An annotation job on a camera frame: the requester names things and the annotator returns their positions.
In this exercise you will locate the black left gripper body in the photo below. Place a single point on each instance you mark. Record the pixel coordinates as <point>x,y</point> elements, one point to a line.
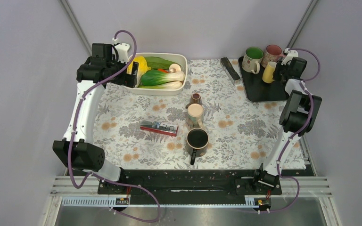
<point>124,79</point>

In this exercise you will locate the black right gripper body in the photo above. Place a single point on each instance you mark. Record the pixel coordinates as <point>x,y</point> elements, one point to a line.
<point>282,70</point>

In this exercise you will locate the pink ghost pattern mug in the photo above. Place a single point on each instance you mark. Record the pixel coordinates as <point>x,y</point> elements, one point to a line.
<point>271,54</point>

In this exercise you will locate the yellow mug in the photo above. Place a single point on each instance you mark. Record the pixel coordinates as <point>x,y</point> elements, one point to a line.
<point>267,76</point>

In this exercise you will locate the cream christmas mug green inside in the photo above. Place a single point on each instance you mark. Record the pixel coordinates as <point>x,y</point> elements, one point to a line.
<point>252,59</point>

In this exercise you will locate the black interior mug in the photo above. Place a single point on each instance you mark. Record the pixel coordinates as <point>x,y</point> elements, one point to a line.
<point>197,143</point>

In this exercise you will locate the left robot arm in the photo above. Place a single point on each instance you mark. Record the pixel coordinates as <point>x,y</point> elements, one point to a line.
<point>76,149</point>

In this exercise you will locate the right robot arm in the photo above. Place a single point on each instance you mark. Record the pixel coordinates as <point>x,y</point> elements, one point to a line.
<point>297,118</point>

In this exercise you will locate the small brown mug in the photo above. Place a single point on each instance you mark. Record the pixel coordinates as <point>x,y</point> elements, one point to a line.
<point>195,99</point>

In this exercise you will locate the tall floral beige mug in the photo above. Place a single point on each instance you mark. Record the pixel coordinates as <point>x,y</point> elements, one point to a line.
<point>195,115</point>

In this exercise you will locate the white napa cabbage toy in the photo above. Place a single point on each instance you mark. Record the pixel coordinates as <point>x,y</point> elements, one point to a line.
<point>140,66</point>

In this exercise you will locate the black tray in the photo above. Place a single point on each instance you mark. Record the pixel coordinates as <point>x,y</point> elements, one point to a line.
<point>257,90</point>

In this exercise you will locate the green bok choy toy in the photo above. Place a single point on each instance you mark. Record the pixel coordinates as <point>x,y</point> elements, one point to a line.
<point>156,77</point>

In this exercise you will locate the green leaf vegetable toy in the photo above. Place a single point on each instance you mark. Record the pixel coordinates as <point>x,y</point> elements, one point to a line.
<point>158,63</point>

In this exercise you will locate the white vegetable tray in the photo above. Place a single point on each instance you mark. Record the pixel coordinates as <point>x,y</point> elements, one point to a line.
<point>177,58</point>

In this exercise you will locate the black rectangular box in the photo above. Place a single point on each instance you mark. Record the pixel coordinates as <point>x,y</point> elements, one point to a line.
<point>230,71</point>

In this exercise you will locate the mushroom toy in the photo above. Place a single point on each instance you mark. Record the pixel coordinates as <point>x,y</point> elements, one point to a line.
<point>174,68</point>

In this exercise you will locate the green leek stalk toy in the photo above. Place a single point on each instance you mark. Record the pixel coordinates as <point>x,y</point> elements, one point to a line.
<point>169,85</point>

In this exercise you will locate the red silver gum box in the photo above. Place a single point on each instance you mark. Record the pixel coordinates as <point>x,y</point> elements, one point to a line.
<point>159,127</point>

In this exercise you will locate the floral tablecloth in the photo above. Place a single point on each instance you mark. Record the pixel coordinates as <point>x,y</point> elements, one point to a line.
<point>242,133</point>

